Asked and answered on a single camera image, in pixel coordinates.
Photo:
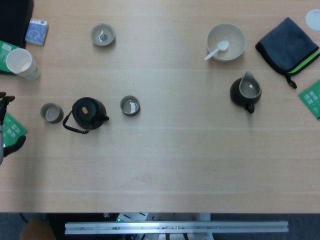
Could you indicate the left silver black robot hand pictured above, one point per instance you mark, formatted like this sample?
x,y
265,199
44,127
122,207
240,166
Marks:
x,y
15,146

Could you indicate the black cast iron teapot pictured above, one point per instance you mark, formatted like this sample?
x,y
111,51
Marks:
x,y
86,111

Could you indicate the small cup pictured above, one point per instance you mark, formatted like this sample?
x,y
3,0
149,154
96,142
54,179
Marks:
x,y
130,106

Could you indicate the green tea packet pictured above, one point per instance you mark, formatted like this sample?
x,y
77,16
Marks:
x,y
311,100
15,128
3,50

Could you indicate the tall grey teacup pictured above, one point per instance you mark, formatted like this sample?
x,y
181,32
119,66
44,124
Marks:
x,y
51,113

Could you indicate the white paper cup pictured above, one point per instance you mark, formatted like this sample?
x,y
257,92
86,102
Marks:
x,y
18,61

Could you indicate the brown round stool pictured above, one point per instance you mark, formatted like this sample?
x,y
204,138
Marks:
x,y
37,231

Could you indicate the blue white small box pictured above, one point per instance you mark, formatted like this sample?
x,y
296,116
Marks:
x,y
37,32

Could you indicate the black tray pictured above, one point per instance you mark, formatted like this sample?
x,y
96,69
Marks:
x,y
12,20

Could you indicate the wide grey teacup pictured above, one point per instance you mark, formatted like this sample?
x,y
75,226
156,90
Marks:
x,y
102,35

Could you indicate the dark brown pouring pitcher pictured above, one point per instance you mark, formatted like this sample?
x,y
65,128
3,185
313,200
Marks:
x,y
235,92

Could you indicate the white plastic spoon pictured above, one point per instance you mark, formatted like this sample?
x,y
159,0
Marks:
x,y
222,45

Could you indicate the beige bowl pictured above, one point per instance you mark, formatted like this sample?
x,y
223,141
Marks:
x,y
232,37

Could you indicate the folded grey cloth green trim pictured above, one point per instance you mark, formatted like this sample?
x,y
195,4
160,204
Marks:
x,y
287,42

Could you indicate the white round lid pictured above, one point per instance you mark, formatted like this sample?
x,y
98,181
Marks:
x,y
313,20

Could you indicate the aluminium rail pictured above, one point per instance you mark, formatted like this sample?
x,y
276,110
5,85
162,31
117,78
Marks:
x,y
175,227

